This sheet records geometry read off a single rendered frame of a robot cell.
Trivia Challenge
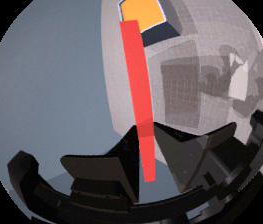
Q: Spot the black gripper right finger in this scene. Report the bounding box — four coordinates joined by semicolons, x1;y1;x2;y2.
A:
154;121;237;194

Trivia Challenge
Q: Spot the red lid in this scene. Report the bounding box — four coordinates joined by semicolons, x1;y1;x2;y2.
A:
120;20;155;183

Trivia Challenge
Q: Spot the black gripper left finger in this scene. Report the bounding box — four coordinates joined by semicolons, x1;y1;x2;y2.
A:
60;124;140;204

